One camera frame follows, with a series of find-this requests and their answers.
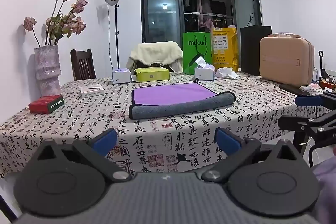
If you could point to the yellow plastic bag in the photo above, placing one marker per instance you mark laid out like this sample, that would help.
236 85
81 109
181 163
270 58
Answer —
225 48

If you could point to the white tissue box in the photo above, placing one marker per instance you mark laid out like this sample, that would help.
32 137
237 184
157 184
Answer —
204 73
121 76

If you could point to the dried pink roses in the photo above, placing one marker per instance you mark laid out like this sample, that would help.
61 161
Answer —
67 19

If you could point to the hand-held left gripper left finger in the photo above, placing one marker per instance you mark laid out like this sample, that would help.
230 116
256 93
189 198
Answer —
104 142

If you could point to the calligraphy print tablecloth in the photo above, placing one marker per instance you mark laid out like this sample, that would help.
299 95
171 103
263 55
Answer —
78 113

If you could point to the person's lavender clothing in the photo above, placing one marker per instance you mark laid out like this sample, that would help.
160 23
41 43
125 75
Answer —
326 182

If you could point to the flat white box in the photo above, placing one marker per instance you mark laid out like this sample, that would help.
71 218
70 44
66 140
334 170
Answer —
92 90

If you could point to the chair with cream blanket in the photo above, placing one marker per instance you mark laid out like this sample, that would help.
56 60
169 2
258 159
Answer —
157 54

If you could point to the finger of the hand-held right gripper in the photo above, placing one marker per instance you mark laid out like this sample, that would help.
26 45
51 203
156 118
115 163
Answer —
319 126
307 101

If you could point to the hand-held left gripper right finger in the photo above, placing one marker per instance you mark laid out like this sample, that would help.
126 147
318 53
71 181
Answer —
227 142

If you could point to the black speaker box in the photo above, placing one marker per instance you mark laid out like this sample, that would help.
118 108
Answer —
255 49

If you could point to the purple and grey towel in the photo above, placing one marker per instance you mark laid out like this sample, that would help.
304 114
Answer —
170 94

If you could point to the mottled pink ceramic vase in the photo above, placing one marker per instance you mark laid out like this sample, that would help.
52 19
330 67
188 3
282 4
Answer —
47 69

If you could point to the black framed glass door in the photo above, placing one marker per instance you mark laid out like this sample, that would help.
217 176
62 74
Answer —
162 6

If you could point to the green paper shopping bag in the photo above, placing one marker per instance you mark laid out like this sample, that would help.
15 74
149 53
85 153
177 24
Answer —
197 50

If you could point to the dark wooden chair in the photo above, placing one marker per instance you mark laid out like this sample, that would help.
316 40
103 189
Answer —
82 65

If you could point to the crumpled white tissue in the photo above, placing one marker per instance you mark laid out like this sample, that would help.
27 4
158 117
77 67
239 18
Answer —
226 73

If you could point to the beige hard case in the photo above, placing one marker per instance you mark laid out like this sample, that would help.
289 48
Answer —
286 61

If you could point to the hanging pink garment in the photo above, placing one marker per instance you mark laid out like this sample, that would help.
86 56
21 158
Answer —
202 10

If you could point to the studio light on stand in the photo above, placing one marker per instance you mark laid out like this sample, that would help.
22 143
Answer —
114 19

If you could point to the flat pink box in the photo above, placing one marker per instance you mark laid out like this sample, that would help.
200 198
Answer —
284 35

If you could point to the red and green box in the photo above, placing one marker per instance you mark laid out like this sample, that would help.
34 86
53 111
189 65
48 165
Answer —
46 103

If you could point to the green cardboard box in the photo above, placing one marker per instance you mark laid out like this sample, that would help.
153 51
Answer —
152 74

